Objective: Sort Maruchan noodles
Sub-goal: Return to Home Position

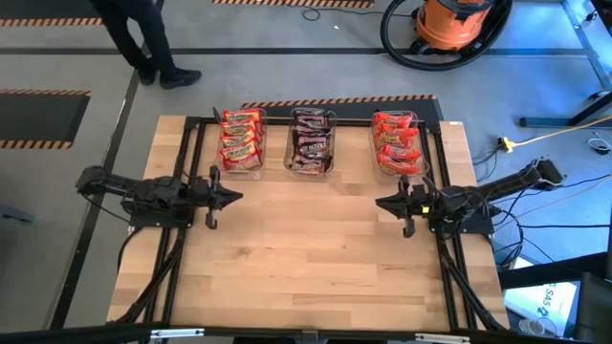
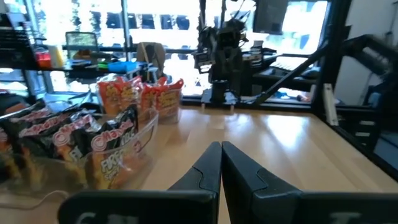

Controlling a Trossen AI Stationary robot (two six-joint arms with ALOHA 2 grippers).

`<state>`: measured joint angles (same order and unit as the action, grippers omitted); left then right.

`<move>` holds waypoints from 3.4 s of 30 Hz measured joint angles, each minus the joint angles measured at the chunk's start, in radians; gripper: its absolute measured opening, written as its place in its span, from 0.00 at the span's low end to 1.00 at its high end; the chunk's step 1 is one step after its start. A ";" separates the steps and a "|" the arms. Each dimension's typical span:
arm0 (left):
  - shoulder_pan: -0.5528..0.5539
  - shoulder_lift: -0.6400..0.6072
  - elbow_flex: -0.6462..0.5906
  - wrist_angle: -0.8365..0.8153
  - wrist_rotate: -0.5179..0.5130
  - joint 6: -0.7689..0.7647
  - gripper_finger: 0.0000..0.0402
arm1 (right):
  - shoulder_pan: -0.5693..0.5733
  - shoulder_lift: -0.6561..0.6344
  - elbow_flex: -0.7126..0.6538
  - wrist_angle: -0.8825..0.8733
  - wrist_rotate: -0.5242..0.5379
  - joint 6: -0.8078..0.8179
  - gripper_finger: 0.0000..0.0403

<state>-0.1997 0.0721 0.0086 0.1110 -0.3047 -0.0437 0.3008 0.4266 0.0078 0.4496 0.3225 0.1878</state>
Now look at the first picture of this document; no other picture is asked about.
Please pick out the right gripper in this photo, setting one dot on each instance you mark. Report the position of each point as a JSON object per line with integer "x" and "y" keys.
{"x": 428, "y": 205}

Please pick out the person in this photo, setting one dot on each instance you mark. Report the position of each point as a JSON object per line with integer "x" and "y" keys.
{"x": 153, "y": 38}

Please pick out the clear plastic bin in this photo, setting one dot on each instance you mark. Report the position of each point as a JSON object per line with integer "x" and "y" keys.
{"x": 424, "y": 177}
{"x": 288, "y": 143}
{"x": 216, "y": 172}

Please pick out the black metal desk frame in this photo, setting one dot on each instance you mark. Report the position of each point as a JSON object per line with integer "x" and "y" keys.
{"x": 550, "y": 122}

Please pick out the silver metal bracket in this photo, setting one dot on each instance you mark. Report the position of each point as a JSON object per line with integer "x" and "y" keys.
{"x": 177, "y": 333}
{"x": 442, "y": 338}

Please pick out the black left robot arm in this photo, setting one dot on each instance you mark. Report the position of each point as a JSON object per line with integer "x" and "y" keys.
{"x": 143, "y": 193}

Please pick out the black Fire Noodle pack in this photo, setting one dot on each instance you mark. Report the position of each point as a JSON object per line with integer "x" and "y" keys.
{"x": 310, "y": 165}
{"x": 313, "y": 144}
{"x": 312, "y": 126}
{"x": 312, "y": 115}

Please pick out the white blue printed box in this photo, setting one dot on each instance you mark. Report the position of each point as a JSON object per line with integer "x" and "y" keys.
{"x": 550, "y": 301}

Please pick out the black aluminium beam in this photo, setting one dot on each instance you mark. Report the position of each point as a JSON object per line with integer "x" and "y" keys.
{"x": 72, "y": 334}

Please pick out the black metal table frame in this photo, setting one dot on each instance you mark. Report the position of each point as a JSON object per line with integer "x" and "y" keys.
{"x": 191, "y": 120}

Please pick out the black hazard-striped floor mat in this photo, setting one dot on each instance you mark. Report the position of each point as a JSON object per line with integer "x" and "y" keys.
{"x": 277, "y": 109}
{"x": 38, "y": 117}
{"x": 48, "y": 8}
{"x": 287, "y": 3}

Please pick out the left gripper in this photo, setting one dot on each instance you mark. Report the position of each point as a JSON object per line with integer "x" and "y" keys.
{"x": 201, "y": 196}

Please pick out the black slanted beam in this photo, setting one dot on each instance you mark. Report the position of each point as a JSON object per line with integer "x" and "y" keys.
{"x": 550, "y": 272}

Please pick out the clear plastic cups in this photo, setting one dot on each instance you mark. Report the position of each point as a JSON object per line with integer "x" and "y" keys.
{"x": 531, "y": 327}

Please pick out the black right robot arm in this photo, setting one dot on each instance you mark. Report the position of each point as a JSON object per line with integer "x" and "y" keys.
{"x": 502, "y": 186}

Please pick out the orange shop vacuum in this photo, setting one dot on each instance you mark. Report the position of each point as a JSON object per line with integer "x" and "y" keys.
{"x": 437, "y": 65}
{"x": 449, "y": 26}

